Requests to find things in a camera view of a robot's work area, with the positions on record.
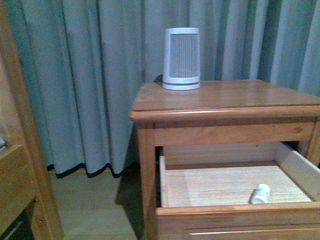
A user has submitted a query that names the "wooden drawer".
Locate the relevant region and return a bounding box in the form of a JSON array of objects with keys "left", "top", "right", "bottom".
[{"left": 156, "top": 142, "right": 320, "bottom": 240}]

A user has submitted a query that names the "white medicine bottle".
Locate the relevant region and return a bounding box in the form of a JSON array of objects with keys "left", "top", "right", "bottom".
[{"left": 250, "top": 183, "right": 271, "bottom": 204}]

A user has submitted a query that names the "wooden nightstand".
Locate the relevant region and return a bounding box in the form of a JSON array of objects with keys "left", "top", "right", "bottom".
[{"left": 130, "top": 80, "right": 320, "bottom": 240}]

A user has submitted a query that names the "white cylindrical air purifier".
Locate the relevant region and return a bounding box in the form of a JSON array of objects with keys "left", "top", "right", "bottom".
[{"left": 162, "top": 27, "right": 201, "bottom": 91}]

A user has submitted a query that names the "grey pleated curtain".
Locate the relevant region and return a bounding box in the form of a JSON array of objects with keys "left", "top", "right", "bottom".
[{"left": 4, "top": 0, "right": 320, "bottom": 177}]

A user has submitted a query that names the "wooden furniture at left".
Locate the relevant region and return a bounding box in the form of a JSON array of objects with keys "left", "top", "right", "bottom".
[{"left": 0, "top": 1, "right": 64, "bottom": 240}]

